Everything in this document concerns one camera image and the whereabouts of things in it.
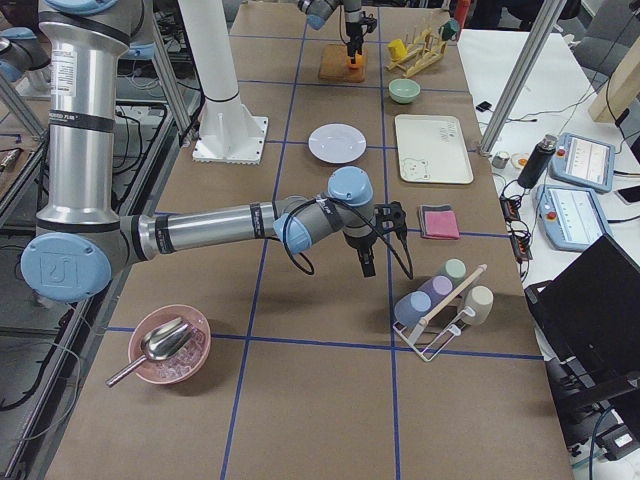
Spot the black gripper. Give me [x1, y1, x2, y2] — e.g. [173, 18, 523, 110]
[345, 10, 363, 61]
[344, 227, 377, 278]

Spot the orange fruit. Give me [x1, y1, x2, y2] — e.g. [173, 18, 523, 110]
[347, 55, 364, 70]

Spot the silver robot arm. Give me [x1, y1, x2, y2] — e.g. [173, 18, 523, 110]
[21, 1, 380, 303]
[297, 0, 367, 64]

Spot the cream bear tray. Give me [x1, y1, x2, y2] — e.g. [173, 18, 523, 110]
[394, 114, 474, 185]

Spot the wooden cutting board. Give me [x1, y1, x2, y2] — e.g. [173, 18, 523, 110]
[318, 44, 367, 83]

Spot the yellow mug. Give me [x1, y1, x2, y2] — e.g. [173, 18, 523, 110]
[387, 38, 408, 62]

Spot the mint green bowl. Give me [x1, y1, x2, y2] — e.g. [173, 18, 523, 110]
[388, 78, 421, 104]

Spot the wooden mug rack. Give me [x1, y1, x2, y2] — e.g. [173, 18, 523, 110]
[385, 22, 447, 78]

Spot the blue cup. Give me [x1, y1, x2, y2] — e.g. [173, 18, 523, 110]
[394, 290, 432, 327]

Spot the grey cloth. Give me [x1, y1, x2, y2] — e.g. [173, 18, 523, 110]
[418, 205, 453, 238]

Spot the purple cup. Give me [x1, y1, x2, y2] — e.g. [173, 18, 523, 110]
[418, 275, 453, 306]

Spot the pink cloth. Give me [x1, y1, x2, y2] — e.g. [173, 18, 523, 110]
[423, 210, 460, 240]

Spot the green cup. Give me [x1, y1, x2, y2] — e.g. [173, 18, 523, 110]
[437, 258, 467, 285]

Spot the white round plate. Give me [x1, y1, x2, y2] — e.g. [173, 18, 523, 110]
[308, 123, 367, 164]

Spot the dark green mug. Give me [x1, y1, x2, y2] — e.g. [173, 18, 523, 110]
[438, 18, 460, 41]

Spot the wooden rack rod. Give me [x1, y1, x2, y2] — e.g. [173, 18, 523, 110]
[419, 264, 488, 326]

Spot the beige cup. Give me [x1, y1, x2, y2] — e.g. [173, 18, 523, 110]
[459, 285, 494, 326]

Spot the black bottle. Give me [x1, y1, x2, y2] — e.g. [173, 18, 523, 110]
[517, 134, 558, 189]

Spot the teach pendant near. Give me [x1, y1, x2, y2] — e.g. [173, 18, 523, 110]
[534, 185, 612, 252]

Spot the teach pendant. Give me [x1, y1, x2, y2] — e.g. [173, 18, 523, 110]
[534, 185, 612, 252]
[549, 133, 615, 193]

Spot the metal scoop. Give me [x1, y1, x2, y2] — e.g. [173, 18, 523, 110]
[105, 318, 193, 388]

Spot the black laptop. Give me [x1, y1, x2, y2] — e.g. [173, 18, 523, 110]
[525, 234, 639, 382]

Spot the pink bowl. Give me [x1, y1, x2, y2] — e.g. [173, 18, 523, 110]
[128, 304, 211, 385]

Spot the teach pendant far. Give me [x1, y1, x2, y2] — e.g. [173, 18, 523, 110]
[549, 133, 615, 193]

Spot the black camera cable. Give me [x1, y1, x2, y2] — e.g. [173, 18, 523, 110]
[280, 195, 414, 280]

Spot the white wire cup rack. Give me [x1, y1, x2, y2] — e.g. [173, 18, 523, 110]
[393, 306, 476, 362]

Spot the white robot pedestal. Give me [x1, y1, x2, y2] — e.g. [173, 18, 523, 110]
[179, 0, 269, 165]

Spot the aluminium frame post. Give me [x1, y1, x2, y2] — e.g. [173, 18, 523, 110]
[478, 0, 566, 157]

